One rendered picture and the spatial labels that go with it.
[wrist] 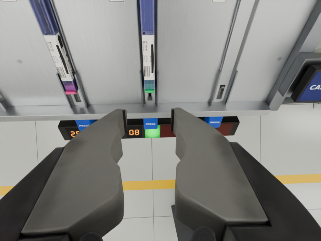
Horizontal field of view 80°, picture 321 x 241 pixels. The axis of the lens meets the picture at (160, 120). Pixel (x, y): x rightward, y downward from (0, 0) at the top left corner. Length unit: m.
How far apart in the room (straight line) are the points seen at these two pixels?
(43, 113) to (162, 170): 0.83
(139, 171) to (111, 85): 0.83
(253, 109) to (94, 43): 0.25
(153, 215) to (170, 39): 1.03
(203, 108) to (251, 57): 0.10
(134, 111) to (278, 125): 1.04
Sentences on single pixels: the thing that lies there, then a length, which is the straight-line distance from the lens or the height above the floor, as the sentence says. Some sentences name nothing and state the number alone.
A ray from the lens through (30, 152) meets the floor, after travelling 1.23.
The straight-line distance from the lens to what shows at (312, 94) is 0.32.
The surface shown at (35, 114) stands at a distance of 0.34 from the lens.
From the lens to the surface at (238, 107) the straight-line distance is 0.33.
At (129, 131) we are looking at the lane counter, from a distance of 0.37.
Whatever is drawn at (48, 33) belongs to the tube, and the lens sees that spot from 0.27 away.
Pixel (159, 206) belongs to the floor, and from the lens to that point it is 1.16.
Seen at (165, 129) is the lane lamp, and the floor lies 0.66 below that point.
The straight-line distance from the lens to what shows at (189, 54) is 0.27.
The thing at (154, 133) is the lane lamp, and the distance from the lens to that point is 0.38.
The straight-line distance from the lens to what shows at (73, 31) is 0.27.
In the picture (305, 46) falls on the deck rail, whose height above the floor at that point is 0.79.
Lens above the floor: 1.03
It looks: 86 degrees down
